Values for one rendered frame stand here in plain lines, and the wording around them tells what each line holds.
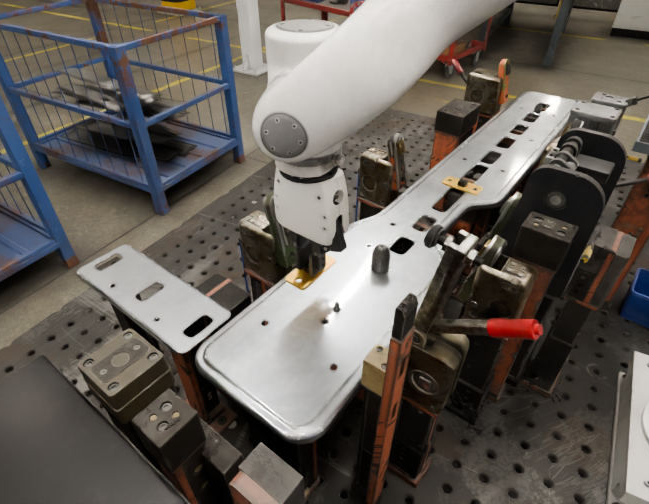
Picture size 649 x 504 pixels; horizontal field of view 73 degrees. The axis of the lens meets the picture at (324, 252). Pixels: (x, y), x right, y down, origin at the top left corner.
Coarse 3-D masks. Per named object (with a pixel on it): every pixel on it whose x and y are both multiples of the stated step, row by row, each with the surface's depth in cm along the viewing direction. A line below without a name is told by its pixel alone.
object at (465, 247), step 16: (432, 240) 48; (448, 240) 48; (464, 240) 47; (448, 256) 47; (464, 256) 46; (448, 272) 48; (432, 288) 51; (448, 288) 49; (432, 304) 52; (416, 320) 55; (432, 320) 53
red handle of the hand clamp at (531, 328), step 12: (432, 324) 56; (444, 324) 54; (456, 324) 53; (468, 324) 52; (480, 324) 51; (492, 324) 49; (504, 324) 48; (516, 324) 47; (528, 324) 46; (540, 324) 47; (492, 336) 50; (504, 336) 49; (516, 336) 48; (528, 336) 47
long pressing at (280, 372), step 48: (528, 96) 138; (480, 144) 112; (528, 144) 112; (432, 192) 94; (480, 192) 94; (384, 240) 82; (288, 288) 72; (336, 288) 72; (384, 288) 72; (240, 336) 64; (288, 336) 64; (336, 336) 64; (384, 336) 64; (240, 384) 58; (288, 384) 58; (336, 384) 58; (288, 432) 53
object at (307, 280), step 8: (328, 256) 69; (304, 264) 66; (328, 264) 68; (296, 272) 66; (304, 272) 66; (320, 272) 66; (288, 280) 65; (304, 280) 65; (312, 280) 65; (304, 288) 64
